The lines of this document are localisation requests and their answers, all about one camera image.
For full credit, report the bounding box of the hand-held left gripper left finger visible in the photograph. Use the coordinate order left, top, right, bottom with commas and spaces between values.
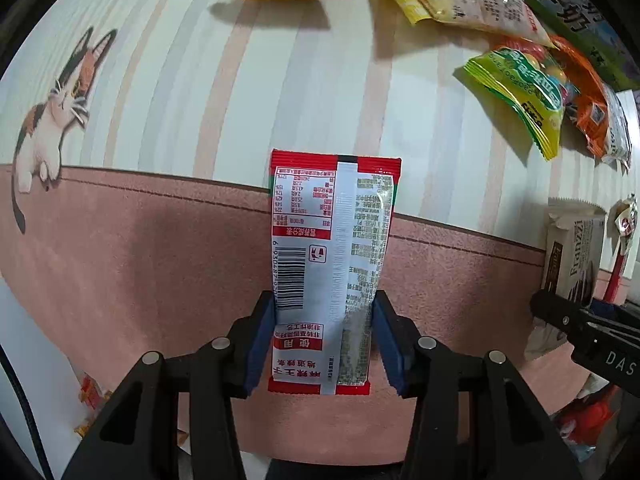
60, 290, 278, 480

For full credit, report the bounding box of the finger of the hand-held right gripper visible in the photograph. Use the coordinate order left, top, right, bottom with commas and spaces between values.
530, 289, 590, 345
591, 300, 640, 322

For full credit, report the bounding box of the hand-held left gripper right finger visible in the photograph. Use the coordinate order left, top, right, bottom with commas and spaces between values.
372, 290, 586, 480

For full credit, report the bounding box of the red stick snack packet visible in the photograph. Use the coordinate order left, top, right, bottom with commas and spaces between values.
602, 200, 640, 306

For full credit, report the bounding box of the white wafer packet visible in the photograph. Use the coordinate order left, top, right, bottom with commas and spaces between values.
525, 199, 608, 361

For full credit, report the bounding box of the red and white snack packet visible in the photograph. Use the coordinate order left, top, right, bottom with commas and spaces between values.
267, 149, 402, 396

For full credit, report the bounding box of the printed cardboard box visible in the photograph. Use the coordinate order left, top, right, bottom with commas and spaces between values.
475, 0, 640, 93

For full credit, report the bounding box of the red plastic snack bag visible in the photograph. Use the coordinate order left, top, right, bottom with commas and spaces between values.
555, 385, 621, 446

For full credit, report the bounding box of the silver white snack packet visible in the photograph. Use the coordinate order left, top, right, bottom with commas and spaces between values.
600, 82, 633, 173

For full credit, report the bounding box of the green candy bag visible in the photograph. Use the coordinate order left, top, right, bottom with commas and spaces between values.
464, 35, 581, 161

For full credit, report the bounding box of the orange snack bag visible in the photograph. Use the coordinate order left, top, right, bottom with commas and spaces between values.
550, 35, 613, 158

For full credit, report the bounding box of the striped cat print blanket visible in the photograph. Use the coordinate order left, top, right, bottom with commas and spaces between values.
0, 0, 640, 466

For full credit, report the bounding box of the black cable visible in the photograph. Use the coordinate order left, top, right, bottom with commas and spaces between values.
0, 345, 56, 480

